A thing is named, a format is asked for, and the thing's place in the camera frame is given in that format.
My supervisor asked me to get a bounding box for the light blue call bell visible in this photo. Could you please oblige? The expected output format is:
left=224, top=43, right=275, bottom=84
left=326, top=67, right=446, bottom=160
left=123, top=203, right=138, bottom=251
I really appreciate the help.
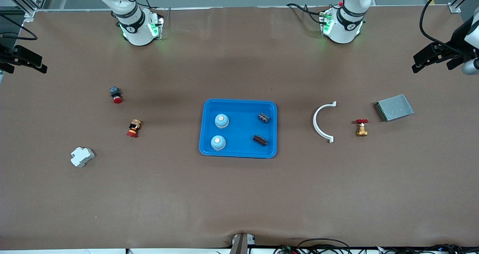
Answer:
left=210, top=135, right=226, bottom=151
left=214, top=113, right=230, bottom=129

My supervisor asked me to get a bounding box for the grey metal box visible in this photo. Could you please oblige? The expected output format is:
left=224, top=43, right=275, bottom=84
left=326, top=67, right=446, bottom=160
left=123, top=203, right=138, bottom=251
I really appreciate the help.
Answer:
left=374, top=94, right=415, bottom=122

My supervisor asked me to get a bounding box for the red button black body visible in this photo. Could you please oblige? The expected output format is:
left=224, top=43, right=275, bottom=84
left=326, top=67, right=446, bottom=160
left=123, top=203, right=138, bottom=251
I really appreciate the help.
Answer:
left=109, top=86, right=123, bottom=104

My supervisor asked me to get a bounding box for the white circuit breaker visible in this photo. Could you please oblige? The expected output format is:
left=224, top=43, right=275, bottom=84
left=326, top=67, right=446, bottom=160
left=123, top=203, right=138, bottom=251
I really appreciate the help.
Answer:
left=70, top=146, right=95, bottom=168

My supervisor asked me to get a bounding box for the red button yellow body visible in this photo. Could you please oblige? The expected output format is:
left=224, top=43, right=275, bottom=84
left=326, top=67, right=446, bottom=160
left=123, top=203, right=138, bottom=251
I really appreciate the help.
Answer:
left=126, top=119, right=142, bottom=138

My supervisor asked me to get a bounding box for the white curved pipe clamp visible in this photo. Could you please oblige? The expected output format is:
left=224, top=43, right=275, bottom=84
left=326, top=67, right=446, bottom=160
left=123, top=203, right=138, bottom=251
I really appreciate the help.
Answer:
left=312, top=101, right=337, bottom=144

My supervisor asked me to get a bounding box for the blue plastic tray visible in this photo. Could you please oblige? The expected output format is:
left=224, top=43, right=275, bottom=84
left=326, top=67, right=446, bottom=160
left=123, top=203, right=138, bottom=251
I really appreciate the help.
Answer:
left=198, top=98, right=278, bottom=159

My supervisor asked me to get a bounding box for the brown table mat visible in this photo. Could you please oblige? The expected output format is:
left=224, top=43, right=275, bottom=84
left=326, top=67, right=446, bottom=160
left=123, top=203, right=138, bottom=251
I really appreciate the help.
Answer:
left=0, top=5, right=479, bottom=251

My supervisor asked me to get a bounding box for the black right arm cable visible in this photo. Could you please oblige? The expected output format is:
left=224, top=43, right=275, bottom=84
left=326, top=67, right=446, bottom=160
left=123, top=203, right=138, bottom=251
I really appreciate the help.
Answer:
left=0, top=13, right=38, bottom=40

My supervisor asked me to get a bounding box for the brass valve red handle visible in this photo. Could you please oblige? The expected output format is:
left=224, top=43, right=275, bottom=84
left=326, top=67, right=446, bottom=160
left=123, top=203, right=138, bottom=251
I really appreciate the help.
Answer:
left=355, top=119, right=369, bottom=137

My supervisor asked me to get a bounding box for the black base cable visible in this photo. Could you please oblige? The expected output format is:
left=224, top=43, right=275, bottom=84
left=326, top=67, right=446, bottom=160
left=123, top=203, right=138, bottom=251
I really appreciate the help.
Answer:
left=286, top=3, right=326, bottom=24
left=139, top=0, right=165, bottom=19

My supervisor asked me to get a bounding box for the black cable bundle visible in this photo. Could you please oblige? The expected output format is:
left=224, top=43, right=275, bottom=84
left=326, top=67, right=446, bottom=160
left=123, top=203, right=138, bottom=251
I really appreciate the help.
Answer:
left=374, top=244, right=479, bottom=254
left=273, top=238, right=354, bottom=254

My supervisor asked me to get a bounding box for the metal table edge bracket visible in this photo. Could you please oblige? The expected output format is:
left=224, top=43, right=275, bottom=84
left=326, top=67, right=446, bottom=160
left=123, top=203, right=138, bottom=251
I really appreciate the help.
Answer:
left=230, top=233, right=256, bottom=254

